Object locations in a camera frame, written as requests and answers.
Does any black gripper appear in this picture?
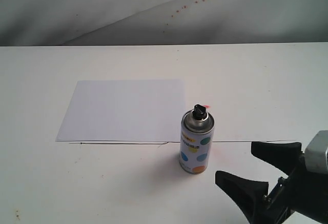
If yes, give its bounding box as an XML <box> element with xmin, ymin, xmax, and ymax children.
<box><xmin>215</xmin><ymin>141</ymin><xmax>327</xmax><ymax>223</ymax></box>

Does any white dotted spray paint can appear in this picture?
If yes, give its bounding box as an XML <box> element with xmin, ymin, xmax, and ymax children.
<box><xmin>179</xmin><ymin>104</ymin><xmax>215</xmax><ymax>174</ymax></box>

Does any white paper sheet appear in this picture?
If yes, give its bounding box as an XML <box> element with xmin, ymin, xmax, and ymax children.
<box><xmin>56</xmin><ymin>79</ymin><xmax>187</xmax><ymax>142</ymax></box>

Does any white backdrop sheet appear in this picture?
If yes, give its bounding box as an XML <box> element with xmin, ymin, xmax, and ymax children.
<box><xmin>1</xmin><ymin>0</ymin><xmax>327</xmax><ymax>46</ymax></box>

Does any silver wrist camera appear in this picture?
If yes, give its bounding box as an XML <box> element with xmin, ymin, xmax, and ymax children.
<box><xmin>304</xmin><ymin>130</ymin><xmax>328</xmax><ymax>174</ymax></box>

